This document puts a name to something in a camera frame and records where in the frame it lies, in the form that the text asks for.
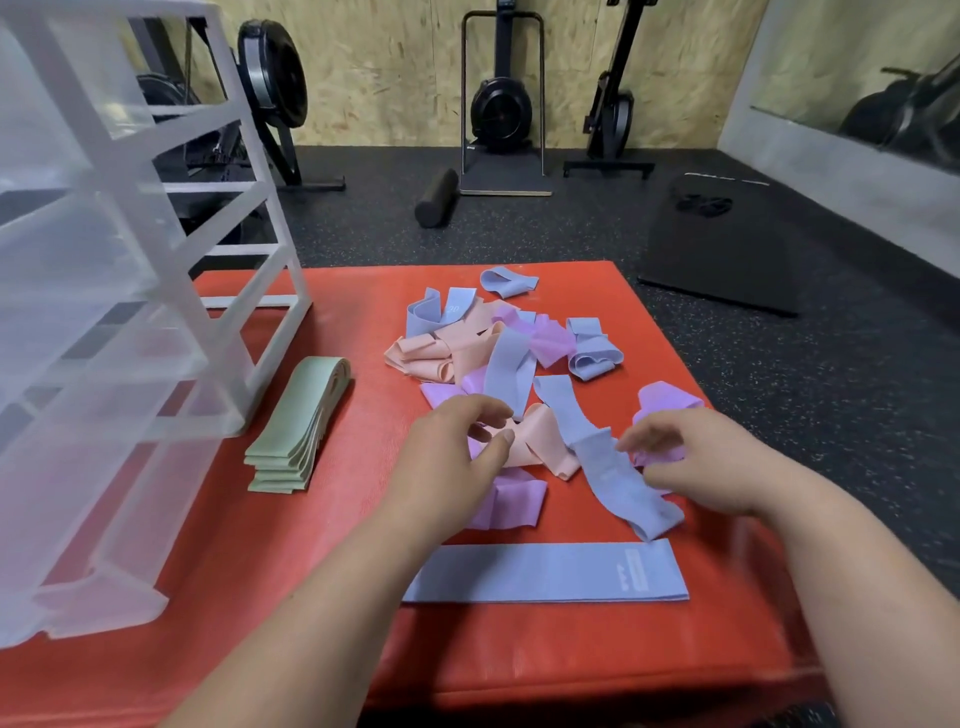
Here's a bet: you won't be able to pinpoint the person's right hand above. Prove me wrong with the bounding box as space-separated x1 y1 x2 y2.
616 407 798 520

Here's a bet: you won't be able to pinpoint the person's left hand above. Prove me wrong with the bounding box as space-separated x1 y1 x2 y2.
377 393 517 543

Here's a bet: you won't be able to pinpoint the blue band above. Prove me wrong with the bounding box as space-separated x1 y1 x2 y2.
532 374 686 543

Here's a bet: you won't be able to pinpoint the pile of mixed resistance bands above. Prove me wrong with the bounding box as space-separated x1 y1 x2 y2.
383 266 706 532

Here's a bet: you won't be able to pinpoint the stack of blue bands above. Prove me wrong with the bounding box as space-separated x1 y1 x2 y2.
402 539 690 605

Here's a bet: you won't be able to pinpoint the stack of green bands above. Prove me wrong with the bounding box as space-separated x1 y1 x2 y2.
243 356 352 495

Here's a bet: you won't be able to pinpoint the clear plastic drawer unit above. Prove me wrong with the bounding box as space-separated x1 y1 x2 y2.
0 0 313 440

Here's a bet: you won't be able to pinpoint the translucent plastic drawer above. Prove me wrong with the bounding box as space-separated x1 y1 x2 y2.
0 22 155 196
33 434 226 639
0 187 208 410
0 307 249 650

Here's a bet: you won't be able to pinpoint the person's left forearm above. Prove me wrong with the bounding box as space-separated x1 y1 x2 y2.
161 513 451 728

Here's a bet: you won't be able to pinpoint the person's right forearm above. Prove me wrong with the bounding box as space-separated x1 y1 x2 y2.
749 479 960 728

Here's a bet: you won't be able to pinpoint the red soft plyo box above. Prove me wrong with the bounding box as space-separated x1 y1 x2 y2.
0 260 826 728

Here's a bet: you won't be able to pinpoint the black exercise mat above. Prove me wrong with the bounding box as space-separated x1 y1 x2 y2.
637 176 804 316

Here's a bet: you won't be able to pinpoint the black foam roller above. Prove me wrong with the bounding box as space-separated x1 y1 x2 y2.
414 167 460 230

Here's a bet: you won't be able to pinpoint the black upright rowing machine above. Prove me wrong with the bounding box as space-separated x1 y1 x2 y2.
562 0 658 180

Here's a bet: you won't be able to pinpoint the black ski machine with stand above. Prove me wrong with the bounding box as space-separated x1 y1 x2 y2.
457 0 554 199

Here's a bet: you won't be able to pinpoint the black straps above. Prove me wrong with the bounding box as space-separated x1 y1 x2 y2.
672 193 735 219

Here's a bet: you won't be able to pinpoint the wall mirror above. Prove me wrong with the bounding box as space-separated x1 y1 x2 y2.
749 0 960 178

